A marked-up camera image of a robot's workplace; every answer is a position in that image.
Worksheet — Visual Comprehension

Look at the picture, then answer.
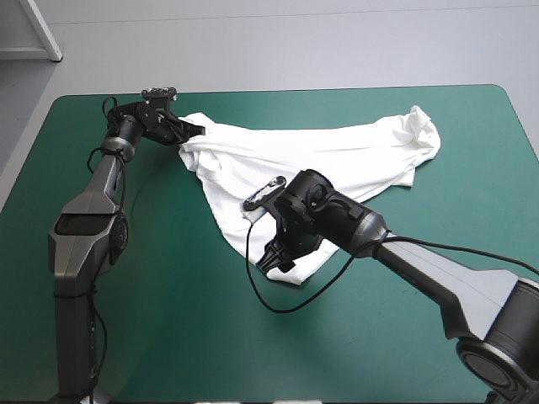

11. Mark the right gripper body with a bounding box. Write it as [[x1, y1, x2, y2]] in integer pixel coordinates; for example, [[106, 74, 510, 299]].
[[269, 209, 328, 256]]

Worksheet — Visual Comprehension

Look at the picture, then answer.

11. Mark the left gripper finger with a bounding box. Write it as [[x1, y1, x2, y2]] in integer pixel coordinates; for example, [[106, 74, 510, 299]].
[[175, 117, 207, 139]]

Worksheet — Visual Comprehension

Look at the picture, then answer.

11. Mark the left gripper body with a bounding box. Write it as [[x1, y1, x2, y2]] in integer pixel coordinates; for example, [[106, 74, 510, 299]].
[[135, 97, 187, 146]]

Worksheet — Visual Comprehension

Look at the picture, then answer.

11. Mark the white T-shirt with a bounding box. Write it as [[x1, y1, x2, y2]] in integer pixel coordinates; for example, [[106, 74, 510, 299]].
[[176, 104, 443, 288]]

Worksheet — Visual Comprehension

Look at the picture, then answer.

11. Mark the white cabinet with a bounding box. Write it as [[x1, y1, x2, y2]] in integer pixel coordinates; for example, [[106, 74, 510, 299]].
[[0, 0, 64, 63]]

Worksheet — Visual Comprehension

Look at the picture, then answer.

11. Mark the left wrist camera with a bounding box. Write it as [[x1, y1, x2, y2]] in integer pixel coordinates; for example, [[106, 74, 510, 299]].
[[141, 86, 178, 102]]

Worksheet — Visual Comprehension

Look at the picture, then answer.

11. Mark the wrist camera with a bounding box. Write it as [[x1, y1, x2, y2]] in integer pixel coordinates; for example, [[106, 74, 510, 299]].
[[141, 86, 178, 102], [242, 175, 288, 211]]

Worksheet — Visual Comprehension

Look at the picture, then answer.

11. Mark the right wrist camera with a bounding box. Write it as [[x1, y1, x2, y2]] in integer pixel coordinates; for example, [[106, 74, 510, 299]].
[[242, 175, 288, 211]]

